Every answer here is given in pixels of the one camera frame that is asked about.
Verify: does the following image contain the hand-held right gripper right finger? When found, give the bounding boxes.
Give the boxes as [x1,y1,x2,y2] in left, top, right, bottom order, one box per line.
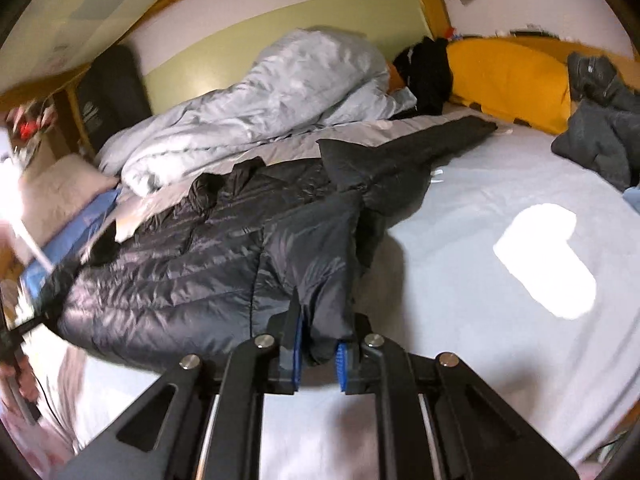
[334,312,583,480]

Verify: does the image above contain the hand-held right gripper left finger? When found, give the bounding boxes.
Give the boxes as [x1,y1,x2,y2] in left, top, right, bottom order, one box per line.
[55,300,303,480]

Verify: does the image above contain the black puffer jacket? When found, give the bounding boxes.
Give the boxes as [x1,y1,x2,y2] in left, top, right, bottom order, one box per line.
[37,114,498,373]

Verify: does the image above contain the person's left hand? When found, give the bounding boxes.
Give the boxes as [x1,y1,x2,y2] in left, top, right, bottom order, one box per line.
[0,360,38,408]

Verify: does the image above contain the blue pillow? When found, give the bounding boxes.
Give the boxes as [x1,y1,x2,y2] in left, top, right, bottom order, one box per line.
[20,187,123,306]

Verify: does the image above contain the beige pillow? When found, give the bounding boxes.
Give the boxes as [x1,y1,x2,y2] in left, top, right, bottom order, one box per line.
[15,154,121,256]

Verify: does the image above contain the cluttered wooden shelf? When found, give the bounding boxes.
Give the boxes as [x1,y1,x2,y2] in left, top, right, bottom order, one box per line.
[2,95,63,166]

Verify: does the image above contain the light grey duvet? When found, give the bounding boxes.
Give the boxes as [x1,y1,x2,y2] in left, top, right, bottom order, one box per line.
[97,27,418,197]

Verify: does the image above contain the black padded cushion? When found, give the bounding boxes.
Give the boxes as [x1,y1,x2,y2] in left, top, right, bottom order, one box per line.
[75,44,153,153]

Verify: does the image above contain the black bag by headboard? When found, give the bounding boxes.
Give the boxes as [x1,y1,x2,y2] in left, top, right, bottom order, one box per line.
[392,36,453,116]

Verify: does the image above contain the yellow pillow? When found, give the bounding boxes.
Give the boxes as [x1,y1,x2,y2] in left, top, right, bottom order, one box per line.
[445,37,573,135]

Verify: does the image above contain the grey sweatshirt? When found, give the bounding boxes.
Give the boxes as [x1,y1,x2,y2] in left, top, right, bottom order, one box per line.
[550,97,640,192]

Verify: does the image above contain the dark grey pants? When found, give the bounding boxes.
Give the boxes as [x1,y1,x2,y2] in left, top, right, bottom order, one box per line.
[566,51,640,111]

